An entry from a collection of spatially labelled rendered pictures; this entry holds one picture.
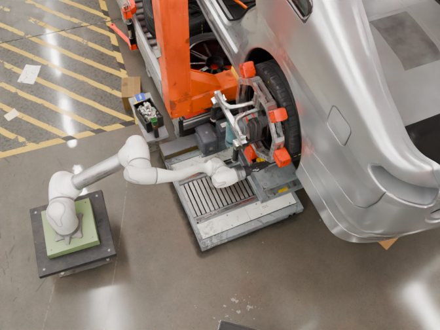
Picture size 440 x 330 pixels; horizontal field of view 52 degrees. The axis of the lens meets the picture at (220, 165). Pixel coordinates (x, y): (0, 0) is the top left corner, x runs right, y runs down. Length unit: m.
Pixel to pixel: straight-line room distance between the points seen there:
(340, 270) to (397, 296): 0.42
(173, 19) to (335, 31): 0.93
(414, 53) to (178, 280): 2.21
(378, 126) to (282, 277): 1.67
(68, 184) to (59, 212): 0.20
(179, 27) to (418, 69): 1.56
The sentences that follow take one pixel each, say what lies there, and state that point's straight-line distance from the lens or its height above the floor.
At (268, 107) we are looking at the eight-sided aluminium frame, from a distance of 2.63.
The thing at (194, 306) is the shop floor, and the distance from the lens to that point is 3.26.
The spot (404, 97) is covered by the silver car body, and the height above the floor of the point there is 0.96.
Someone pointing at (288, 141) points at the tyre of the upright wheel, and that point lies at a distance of 2.72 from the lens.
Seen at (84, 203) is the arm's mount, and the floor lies 0.36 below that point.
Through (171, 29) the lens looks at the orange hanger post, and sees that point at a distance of 2.68.
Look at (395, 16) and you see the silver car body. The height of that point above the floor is 1.04.
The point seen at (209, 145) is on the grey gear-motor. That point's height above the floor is 0.36.
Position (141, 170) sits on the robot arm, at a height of 0.88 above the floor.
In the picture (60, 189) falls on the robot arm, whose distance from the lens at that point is 3.03.
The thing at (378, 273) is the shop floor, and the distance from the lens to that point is 3.55.
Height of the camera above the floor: 3.17
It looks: 59 degrees down
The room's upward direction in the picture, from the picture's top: 3 degrees clockwise
